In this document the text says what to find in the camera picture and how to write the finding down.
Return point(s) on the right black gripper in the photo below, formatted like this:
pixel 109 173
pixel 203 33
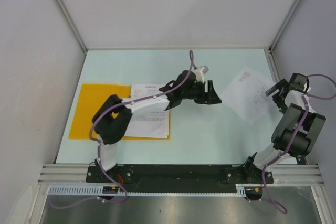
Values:
pixel 282 106

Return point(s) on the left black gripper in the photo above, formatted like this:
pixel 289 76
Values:
pixel 210 97

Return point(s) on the orange plastic folder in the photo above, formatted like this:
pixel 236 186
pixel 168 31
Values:
pixel 91 98

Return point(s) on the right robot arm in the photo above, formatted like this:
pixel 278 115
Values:
pixel 296 133

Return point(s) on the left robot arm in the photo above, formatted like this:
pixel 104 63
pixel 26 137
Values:
pixel 110 122

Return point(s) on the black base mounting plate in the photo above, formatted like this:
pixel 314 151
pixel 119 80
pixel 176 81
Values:
pixel 184 179

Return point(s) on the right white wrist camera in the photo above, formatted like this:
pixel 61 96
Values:
pixel 306 88

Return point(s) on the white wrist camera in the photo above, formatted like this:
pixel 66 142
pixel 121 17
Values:
pixel 306 88
pixel 200 73

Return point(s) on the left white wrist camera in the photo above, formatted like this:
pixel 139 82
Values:
pixel 200 73

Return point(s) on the right aluminium corner post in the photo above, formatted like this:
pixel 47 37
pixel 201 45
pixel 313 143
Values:
pixel 289 16

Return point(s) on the aluminium corner post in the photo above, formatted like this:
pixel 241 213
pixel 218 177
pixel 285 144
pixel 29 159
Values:
pixel 60 4
pixel 289 16

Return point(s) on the left aluminium corner post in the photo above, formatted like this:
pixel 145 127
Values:
pixel 60 4

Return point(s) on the aluminium frame rail front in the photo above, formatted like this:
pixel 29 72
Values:
pixel 283 175

